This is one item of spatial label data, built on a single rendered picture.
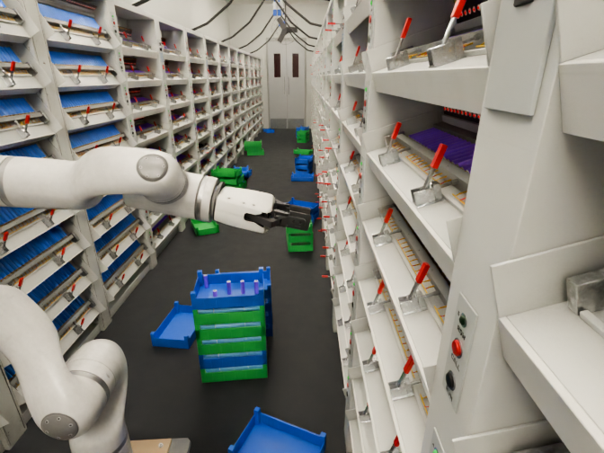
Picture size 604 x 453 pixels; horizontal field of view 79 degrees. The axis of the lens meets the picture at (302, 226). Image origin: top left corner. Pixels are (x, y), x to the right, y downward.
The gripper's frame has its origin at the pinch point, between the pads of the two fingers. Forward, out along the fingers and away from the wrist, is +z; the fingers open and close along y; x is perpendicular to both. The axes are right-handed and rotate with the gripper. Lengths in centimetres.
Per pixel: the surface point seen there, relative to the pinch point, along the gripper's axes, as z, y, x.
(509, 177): 13.1, 37.1, 20.2
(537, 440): 24.8, 39.8, -3.1
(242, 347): -8, -67, -90
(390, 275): 20.4, 0.3, -8.2
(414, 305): 21.2, 13.1, -6.4
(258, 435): 5, -38, -106
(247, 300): -10, -67, -66
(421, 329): 21.5, 17.7, -7.8
